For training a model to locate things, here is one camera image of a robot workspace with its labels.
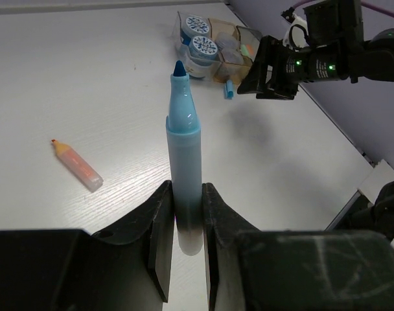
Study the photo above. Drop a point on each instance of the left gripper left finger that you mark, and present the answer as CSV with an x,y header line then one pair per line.
x,y
125,266

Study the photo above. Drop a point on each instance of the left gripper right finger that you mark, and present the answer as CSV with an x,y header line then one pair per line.
x,y
250,269

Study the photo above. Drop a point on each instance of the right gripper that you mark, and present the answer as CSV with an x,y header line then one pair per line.
x,y
329,47

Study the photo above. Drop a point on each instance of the blue lid jar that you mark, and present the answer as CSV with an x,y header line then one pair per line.
x,y
194,26
203,53

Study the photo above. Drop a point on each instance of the blue pencil-shaped highlighter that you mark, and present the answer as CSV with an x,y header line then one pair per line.
x,y
183,131

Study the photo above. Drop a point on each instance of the green pencil-shaped highlighter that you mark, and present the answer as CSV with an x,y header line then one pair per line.
x,y
247,51

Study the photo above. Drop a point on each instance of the clear jar blue clips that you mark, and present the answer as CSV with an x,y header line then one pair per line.
x,y
226,41

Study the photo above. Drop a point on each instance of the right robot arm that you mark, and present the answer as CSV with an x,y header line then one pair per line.
x,y
379,53

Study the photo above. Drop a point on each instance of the small blue eraser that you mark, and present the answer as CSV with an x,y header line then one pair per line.
x,y
229,90

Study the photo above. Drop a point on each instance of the amber plastic bin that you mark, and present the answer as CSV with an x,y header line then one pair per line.
x,y
225,72

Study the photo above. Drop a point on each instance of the grey plastic bin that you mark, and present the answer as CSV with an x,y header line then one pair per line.
x,y
251,37

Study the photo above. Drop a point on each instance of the clear plastic bin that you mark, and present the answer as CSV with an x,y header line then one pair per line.
x,y
183,50

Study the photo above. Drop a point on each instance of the pink pencil-shaped highlighter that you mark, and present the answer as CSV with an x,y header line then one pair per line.
x,y
89,177

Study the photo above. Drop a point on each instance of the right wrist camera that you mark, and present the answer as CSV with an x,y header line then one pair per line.
x,y
296,35

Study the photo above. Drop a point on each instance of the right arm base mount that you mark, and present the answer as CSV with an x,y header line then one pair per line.
x,y
372,206

